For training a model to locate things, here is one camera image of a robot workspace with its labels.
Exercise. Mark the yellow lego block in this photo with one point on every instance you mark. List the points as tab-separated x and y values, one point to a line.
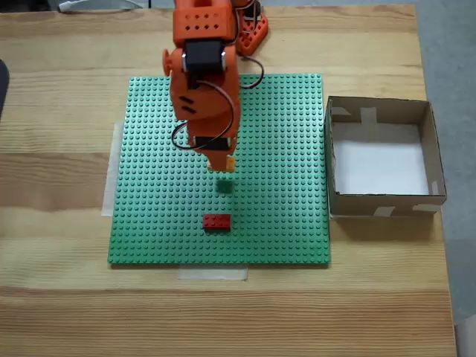
231	164

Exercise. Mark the red lego block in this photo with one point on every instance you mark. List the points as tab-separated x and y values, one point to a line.
216	223

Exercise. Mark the green lego baseplate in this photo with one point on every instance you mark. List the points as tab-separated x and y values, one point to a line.
279	167

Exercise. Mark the open cardboard box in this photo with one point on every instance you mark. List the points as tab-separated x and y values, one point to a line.
379	167

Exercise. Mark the long translucent tape strip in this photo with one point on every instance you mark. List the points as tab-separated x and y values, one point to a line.
109	186

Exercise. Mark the short translucent tape strip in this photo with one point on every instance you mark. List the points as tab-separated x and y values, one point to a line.
212	273

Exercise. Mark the white curved object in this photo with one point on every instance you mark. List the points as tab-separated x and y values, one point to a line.
70	5

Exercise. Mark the black rounded object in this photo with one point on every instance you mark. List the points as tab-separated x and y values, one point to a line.
3	85

